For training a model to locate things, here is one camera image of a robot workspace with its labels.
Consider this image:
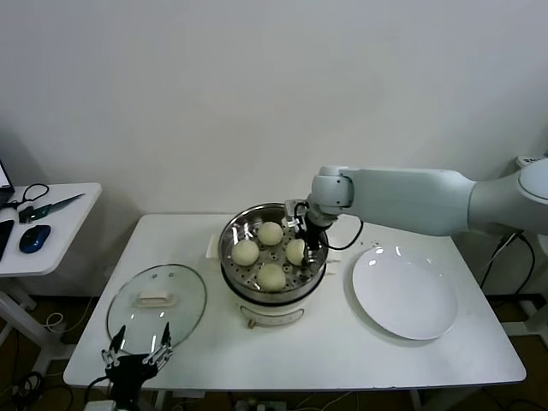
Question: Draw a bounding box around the glass lid with cream handle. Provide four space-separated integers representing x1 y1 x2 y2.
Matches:
105 263 208 356

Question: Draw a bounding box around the white floor cable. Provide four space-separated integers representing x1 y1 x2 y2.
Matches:
44 295 100 334

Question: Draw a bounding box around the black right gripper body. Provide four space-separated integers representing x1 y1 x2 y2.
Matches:
301 212 327 252

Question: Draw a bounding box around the grey power strip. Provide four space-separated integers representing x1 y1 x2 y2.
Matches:
233 400 288 411

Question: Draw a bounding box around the white side table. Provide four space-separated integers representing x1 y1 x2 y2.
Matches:
0 182 103 373

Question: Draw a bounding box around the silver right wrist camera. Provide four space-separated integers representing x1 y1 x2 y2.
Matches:
283 198 303 230

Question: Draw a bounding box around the cream electric cooker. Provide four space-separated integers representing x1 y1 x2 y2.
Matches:
206 233 343 331

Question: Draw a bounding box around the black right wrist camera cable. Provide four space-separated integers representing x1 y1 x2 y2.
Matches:
293 200 365 251

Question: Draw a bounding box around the black phone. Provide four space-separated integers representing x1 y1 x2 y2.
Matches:
0 218 15 261

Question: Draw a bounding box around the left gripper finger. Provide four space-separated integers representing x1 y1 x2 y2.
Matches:
143 321 174 366
100 324 128 370

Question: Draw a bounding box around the blue computer mouse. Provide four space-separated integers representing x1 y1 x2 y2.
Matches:
18 223 51 253

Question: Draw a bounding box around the perforated steel steamer basket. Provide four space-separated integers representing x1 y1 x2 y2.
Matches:
217 203 331 303

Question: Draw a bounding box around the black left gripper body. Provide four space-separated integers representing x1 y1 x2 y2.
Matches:
104 353 158 411

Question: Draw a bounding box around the black hanging wall cable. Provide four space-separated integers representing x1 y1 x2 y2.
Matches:
479 230 537 296

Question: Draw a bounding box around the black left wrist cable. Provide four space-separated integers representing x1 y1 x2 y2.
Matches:
86 374 115 404

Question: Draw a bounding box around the black laptop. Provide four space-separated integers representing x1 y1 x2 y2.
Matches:
0 158 15 206

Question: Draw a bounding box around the green handled blade tool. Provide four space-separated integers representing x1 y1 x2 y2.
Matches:
19 193 86 223

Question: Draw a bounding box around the black looped cable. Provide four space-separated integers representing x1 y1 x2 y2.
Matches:
0 183 49 211

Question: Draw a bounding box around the black floor cable bundle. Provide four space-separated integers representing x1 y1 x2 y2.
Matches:
10 370 65 402

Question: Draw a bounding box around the white steamed baozi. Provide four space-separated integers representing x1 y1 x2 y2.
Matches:
257 221 284 247
256 263 287 292
285 238 306 265
232 239 260 266

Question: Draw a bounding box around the white round plate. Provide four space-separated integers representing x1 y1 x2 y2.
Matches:
351 244 460 342

